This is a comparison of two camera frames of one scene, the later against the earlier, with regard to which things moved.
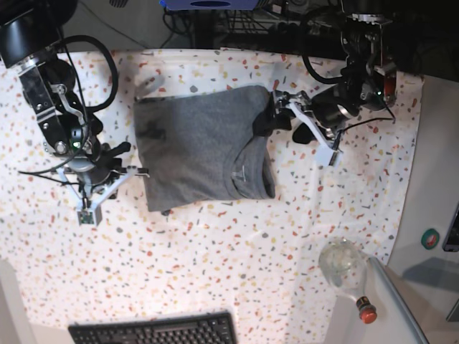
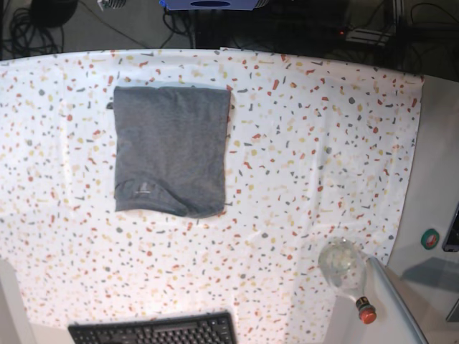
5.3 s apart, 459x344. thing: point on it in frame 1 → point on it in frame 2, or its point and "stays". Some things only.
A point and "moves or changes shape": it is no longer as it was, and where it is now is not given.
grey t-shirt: [201, 146] moves or changes shape
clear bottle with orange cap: [343, 264] stays
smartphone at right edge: [452, 241] stays
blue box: [209, 5] stays
